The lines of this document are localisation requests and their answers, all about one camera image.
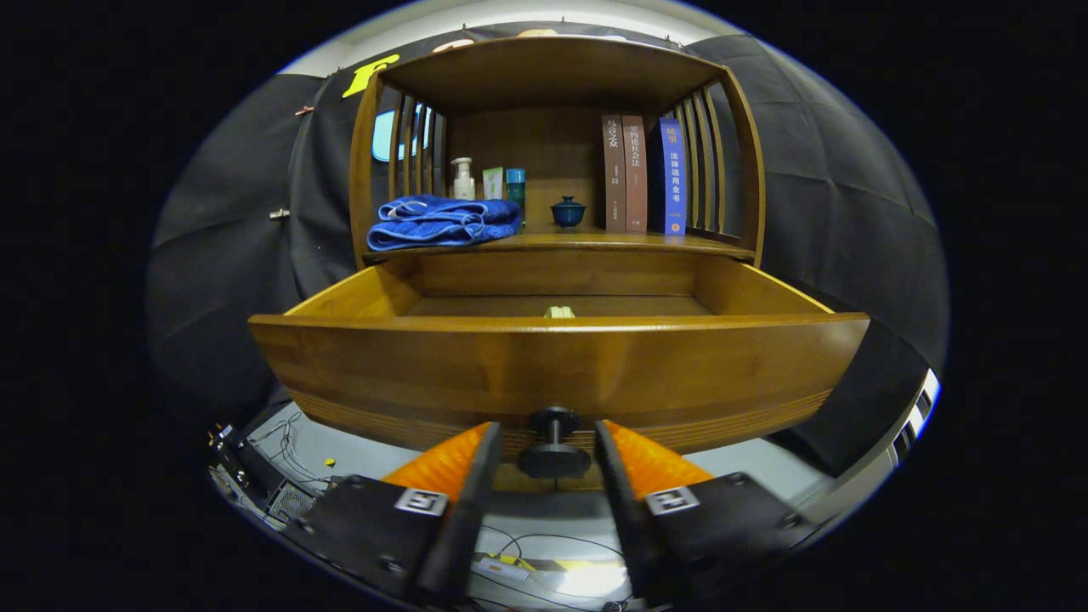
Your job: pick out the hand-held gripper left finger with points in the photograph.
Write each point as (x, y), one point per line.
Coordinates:
(463, 510)

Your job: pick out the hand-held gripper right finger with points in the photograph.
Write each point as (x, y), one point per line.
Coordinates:
(629, 510)

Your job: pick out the brown wooden drawer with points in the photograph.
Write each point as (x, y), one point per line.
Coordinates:
(552, 365)

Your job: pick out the wooden countertop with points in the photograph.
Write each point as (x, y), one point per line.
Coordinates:
(595, 241)

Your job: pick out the brown wooden cabinet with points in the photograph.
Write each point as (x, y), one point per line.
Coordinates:
(552, 76)

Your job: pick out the dark electronics box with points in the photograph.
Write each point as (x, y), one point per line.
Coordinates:
(289, 501)

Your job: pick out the folded blue towel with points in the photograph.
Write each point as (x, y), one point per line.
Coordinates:
(442, 223)

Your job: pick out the white panel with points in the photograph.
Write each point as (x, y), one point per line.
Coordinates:
(914, 421)

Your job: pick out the dark blue lidded cup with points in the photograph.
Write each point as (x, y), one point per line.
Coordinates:
(568, 214)

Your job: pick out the white pump bottle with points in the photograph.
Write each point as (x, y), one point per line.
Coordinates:
(463, 183)

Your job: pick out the teal capped bottle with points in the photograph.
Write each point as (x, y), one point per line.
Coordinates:
(516, 187)

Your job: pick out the white green tube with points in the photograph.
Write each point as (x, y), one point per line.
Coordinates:
(492, 184)

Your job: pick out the reddish brown book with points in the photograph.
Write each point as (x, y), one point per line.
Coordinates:
(635, 178)

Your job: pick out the dark brown book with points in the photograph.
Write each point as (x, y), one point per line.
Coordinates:
(613, 178)

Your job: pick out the blue book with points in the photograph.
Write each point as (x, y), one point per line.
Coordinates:
(674, 178)

